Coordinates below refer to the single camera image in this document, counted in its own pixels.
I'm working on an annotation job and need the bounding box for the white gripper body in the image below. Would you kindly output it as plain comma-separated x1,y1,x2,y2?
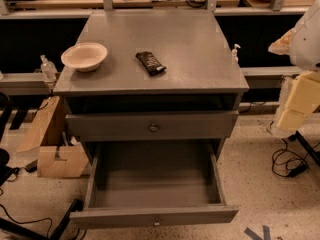
274,71,320,138

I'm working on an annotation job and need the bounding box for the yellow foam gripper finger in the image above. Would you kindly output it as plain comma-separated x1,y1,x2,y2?
268,29,293,55

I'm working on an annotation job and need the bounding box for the grey drawer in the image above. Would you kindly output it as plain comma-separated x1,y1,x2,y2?
66,111,238,142
71,140,239,229

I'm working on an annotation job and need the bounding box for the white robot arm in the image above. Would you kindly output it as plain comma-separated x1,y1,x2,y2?
268,0,320,138

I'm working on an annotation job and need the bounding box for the grey top drawer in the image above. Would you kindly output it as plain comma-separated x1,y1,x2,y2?
66,111,238,142

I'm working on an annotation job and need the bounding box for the grey wooden drawer cabinet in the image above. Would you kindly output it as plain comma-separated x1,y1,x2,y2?
54,10,248,157

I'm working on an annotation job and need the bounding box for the white pump dispenser bottle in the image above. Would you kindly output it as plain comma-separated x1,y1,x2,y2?
231,44,241,63

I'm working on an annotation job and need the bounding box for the black stand leg right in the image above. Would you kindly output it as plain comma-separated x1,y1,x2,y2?
289,132,320,166

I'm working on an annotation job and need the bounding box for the black snack bar wrapper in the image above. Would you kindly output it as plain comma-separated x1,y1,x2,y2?
136,51,167,76

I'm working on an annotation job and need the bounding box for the blue tape cross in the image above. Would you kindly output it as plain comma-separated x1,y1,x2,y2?
244,225,272,240

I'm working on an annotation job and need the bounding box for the white paper bowl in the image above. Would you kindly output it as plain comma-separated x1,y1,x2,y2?
61,42,108,72

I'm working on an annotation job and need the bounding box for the clear plastic bottle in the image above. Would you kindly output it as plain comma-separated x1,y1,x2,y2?
40,55,58,81

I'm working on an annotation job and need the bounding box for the brown cardboard box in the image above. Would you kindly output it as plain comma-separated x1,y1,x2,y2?
17,96,89,178

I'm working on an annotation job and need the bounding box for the black stand base left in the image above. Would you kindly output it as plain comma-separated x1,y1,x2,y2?
0,198,84,240

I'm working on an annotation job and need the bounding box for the black office chair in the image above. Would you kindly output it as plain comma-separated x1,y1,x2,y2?
0,92,14,186

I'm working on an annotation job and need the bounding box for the black cable with adapter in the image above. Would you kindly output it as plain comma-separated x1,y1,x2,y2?
270,138,311,179

